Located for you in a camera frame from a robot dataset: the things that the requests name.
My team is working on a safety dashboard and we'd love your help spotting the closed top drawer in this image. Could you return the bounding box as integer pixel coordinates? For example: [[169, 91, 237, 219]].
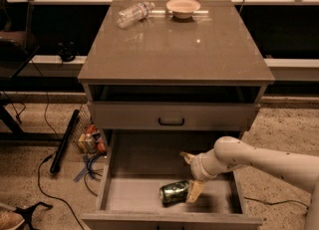
[[88, 102, 260, 131]]

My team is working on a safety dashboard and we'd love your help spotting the black cable right floor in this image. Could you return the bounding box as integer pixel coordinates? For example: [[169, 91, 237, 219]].
[[243, 195, 310, 209]]

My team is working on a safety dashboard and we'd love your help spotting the wire basket with items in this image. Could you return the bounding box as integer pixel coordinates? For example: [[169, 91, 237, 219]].
[[71, 105, 108, 154]]

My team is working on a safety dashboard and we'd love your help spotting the clear plastic water bottle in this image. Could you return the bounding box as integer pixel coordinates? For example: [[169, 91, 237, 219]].
[[117, 1, 155, 28]]

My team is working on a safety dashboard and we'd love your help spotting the grey drawer cabinet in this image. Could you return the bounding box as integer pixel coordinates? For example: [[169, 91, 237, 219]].
[[77, 0, 276, 230]]

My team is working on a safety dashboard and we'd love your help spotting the black drawer handle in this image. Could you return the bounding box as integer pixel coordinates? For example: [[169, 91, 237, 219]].
[[158, 117, 185, 126]]

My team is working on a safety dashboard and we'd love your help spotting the white paper bowl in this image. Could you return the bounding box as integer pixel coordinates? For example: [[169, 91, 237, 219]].
[[166, 0, 200, 19]]

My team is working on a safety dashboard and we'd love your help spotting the black floor cable left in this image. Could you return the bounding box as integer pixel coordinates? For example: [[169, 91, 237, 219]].
[[29, 59, 86, 230]]

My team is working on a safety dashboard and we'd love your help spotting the green soda can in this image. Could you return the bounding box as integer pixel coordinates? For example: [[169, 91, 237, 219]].
[[159, 180, 189, 206]]

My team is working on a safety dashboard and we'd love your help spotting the tan shoe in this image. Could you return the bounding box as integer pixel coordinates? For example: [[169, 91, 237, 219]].
[[0, 210, 24, 230]]

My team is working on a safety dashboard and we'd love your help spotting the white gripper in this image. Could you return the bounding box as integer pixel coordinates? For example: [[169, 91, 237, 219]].
[[179, 151, 216, 203]]

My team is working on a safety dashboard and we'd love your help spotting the black chair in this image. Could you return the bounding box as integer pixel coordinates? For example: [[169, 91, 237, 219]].
[[0, 0, 39, 80]]

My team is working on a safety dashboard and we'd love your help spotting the black headset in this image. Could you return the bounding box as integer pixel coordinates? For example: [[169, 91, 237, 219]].
[[58, 42, 78, 62]]

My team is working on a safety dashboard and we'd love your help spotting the black stand foot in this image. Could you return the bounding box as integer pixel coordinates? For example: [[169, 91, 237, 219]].
[[14, 202, 53, 230]]

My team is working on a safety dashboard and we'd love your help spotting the black bar on floor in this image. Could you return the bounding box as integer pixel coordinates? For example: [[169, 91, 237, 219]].
[[50, 110, 80, 174]]

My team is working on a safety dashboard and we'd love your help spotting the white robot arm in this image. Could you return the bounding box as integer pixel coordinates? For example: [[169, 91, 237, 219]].
[[180, 136, 319, 230]]

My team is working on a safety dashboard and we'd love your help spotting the open middle drawer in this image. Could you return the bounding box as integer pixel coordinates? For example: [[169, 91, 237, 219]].
[[82, 130, 262, 230]]

